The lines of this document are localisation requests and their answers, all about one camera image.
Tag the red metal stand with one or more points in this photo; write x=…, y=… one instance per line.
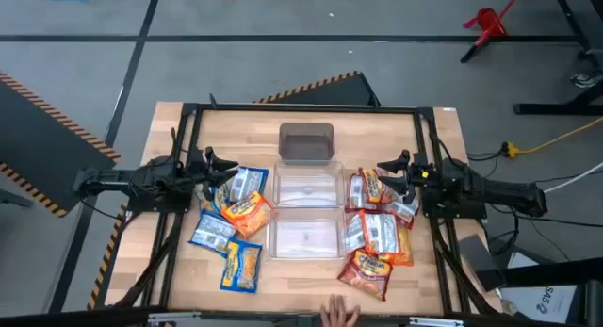
x=490, y=21

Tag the person's shoe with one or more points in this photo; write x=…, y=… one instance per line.
x=586, y=78

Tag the clear plastic bin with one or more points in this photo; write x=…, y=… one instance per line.
x=308, y=185
x=306, y=235

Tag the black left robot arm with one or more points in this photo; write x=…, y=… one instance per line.
x=118, y=178

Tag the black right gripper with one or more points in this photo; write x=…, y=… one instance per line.
x=423, y=183

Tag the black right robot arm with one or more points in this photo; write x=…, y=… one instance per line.
x=494, y=190

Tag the grey tinted plastic bin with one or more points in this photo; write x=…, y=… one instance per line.
x=306, y=143

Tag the black metal stand legs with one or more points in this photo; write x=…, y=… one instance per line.
x=556, y=109

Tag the black hazard-striped floor mat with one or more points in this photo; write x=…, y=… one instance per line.
x=37, y=143
x=106, y=261
x=339, y=92

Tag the white printed carton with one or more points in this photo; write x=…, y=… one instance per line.
x=542, y=299

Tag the black metal beam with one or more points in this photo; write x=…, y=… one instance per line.
x=542, y=275

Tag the person's hand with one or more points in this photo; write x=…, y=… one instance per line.
x=339, y=314

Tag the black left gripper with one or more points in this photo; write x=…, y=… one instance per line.
x=197, y=171

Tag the black flat box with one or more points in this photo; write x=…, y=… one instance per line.
x=481, y=263

